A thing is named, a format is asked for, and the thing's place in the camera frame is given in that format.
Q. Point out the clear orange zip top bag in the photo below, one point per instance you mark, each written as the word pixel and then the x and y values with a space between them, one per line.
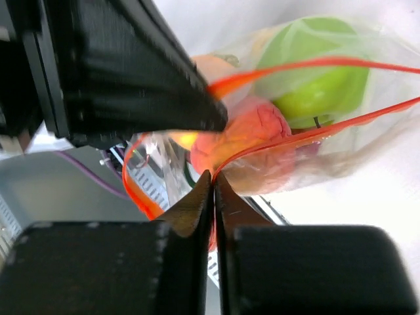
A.
pixel 157 172

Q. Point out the yellow pear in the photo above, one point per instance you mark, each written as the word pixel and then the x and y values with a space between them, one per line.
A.
pixel 184 139

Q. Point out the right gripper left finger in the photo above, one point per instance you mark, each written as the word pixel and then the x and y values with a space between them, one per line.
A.
pixel 156 267

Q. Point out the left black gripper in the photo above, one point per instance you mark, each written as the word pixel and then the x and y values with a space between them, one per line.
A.
pixel 20 106

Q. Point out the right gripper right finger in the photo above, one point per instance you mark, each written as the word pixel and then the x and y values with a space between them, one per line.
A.
pixel 265 268

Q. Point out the red peach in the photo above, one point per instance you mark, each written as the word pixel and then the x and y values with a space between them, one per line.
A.
pixel 263 172

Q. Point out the orange fruit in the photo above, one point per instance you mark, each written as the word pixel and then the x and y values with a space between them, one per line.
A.
pixel 213 68

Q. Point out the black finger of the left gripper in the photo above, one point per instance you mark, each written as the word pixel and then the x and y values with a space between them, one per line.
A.
pixel 105 70

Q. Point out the green apple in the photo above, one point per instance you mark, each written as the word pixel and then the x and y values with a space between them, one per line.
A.
pixel 310 96

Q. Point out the aluminium rail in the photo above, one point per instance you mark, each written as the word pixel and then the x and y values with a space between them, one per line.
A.
pixel 264 207

